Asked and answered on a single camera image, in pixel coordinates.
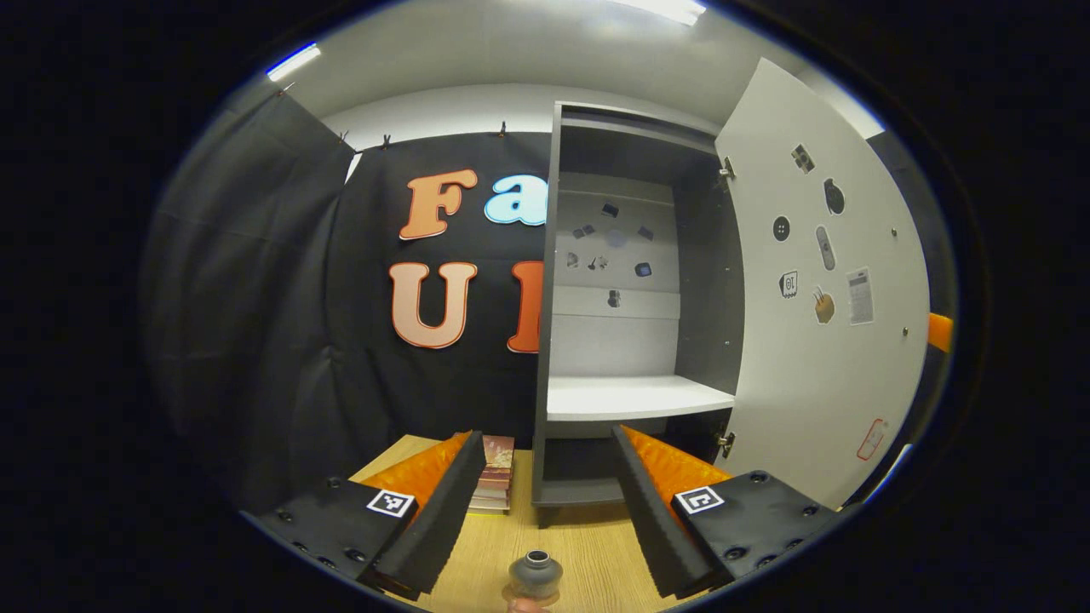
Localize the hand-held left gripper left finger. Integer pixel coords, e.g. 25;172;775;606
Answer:
241;430;486;599

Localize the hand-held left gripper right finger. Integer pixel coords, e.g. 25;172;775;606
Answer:
611;425;861;599

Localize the silver bottle with pink label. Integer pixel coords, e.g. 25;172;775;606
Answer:
508;550;564;601

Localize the white cabinet door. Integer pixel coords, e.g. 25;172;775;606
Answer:
715;58;931;509

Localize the white cabinet shelf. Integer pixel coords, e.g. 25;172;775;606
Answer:
547;375;735;422

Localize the stack of books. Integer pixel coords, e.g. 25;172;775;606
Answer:
467;434;516;514

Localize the black backdrop cloth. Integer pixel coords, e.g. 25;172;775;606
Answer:
141;85;955;512

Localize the wide ceiling light panel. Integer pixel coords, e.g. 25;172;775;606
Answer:
609;0;708;26

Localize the long ceiling light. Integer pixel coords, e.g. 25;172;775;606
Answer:
266;43;323;83

